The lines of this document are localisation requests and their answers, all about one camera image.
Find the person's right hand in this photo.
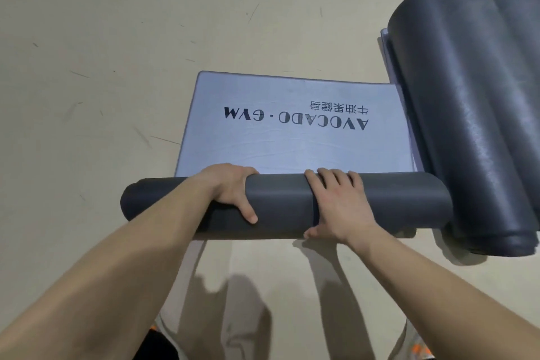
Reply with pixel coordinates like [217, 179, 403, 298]
[303, 167, 380, 246]

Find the person's left hand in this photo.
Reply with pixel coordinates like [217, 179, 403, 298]
[197, 163, 260, 225]

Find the grey printed yoga mat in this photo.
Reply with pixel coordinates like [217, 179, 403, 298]
[120, 70, 455, 242]

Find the person's left forearm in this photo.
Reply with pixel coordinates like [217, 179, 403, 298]
[0, 172, 217, 360]

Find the person's right forearm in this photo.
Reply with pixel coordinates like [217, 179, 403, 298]
[346, 222, 540, 360]

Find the flat light grey mat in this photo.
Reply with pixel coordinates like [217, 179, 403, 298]
[379, 27, 425, 173]

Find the rolled dark grey yoga mat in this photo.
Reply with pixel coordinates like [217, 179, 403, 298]
[387, 0, 540, 258]
[442, 0, 540, 221]
[493, 0, 540, 128]

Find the person's right shoe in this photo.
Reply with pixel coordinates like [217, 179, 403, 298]
[397, 322, 436, 360]

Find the person's shoe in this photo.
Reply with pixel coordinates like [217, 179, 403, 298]
[143, 314, 188, 360]
[397, 322, 436, 360]

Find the person's left shoe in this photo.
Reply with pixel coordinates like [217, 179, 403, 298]
[143, 314, 188, 360]

